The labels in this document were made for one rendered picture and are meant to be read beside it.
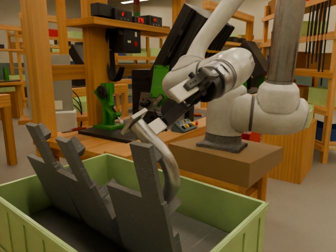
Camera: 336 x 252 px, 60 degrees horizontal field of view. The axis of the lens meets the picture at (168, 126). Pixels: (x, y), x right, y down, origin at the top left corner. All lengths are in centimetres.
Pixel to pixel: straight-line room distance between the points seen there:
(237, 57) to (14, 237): 71
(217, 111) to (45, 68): 95
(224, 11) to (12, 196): 84
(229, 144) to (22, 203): 76
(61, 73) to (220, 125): 105
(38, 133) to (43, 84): 95
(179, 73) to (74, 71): 113
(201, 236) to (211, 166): 40
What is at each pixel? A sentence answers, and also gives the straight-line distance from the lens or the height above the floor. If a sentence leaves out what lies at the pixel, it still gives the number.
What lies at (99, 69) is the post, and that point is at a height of 125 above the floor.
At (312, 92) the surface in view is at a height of 88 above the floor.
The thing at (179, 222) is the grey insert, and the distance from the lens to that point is 87.
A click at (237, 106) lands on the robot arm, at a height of 112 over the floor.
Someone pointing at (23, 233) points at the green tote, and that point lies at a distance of 76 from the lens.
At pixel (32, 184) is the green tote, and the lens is 98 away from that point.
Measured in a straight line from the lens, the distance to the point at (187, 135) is 166.
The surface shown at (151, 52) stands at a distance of 807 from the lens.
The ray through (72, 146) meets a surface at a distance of 60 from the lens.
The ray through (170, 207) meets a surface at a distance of 60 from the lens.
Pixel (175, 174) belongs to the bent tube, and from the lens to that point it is 53.
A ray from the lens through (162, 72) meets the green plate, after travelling 187.
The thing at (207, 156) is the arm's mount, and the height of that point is 93.
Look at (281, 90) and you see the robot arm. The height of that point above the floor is 119.
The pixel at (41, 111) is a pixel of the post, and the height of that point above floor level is 104.
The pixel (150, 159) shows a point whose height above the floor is 113.
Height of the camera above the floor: 129
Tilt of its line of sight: 12 degrees down
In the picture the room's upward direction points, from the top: straight up
